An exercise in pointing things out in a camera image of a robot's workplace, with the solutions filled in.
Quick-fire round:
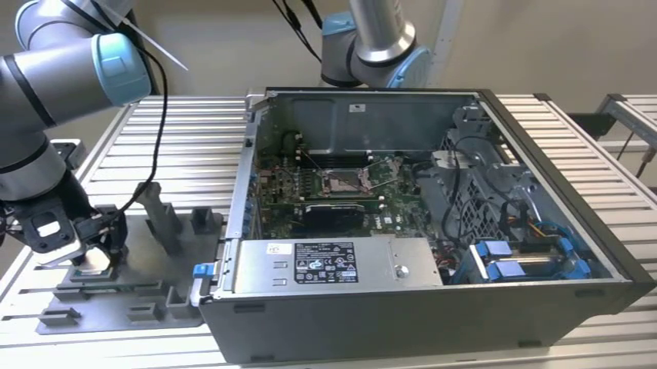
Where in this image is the black open PC case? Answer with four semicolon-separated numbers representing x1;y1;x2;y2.
194;86;657;364

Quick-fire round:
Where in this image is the aluminium side table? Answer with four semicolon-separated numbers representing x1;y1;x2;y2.
595;93;657;155

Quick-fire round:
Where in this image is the grey metal drive cage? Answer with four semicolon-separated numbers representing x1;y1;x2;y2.
416;126;540;247

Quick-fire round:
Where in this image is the silver power supply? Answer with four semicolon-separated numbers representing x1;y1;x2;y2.
234;237;445;299

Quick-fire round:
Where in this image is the black table connector bracket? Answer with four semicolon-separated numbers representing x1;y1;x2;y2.
567;111;615;135

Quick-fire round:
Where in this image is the CPU socket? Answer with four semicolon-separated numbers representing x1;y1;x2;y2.
321;168;369;197

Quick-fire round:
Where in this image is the blue disk carrier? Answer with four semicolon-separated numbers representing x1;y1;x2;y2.
473;238;575;258
485;259;591;282

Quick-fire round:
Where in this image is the black graphics card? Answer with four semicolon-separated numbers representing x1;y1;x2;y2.
301;202;368;236

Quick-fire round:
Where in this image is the metal socket cover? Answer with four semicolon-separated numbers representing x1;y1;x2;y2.
365;158;408;190

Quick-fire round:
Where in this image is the white wall rail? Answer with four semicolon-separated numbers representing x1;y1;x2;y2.
429;0;467;92

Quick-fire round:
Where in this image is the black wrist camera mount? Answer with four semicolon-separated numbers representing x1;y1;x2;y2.
10;202;77;254

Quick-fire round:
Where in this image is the grey plastic parts rack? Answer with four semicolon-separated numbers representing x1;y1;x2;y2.
34;182;227;336

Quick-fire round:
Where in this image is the black hanging cable bundle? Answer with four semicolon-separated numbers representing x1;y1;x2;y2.
270;0;326;65

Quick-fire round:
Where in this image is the black hanging cable with plug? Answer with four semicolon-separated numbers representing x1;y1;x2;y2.
635;148;656;179

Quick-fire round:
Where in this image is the thin metal locking lever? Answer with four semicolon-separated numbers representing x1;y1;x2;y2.
300;149;330;178

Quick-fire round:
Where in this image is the green motherboard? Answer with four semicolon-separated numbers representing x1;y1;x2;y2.
254;153;428;239

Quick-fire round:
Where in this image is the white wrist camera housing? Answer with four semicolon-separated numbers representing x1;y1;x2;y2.
34;241;87;269

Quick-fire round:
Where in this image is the white zip tie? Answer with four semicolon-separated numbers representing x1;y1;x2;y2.
105;9;190;72

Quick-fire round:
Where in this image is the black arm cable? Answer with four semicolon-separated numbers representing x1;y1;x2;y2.
115;38;171;216

